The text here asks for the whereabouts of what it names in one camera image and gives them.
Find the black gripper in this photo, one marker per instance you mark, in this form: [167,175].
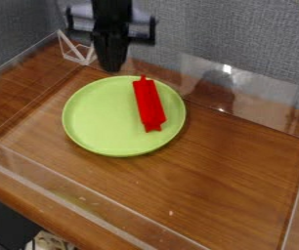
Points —
[115,24]

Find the red plastic block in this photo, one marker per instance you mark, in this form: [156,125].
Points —
[149,104]

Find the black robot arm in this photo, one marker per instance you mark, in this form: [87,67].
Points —
[113,23]

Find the green round plate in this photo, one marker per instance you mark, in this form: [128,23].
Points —
[101,119]

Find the black box under table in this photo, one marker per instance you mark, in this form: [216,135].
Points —
[17,230]

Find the white power strip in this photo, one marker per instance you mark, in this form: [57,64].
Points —
[48,241]

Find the clear acrylic corner bracket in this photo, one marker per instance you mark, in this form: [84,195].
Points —
[76,47]

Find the clear acrylic enclosure wall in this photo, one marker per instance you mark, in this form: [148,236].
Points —
[217,190]

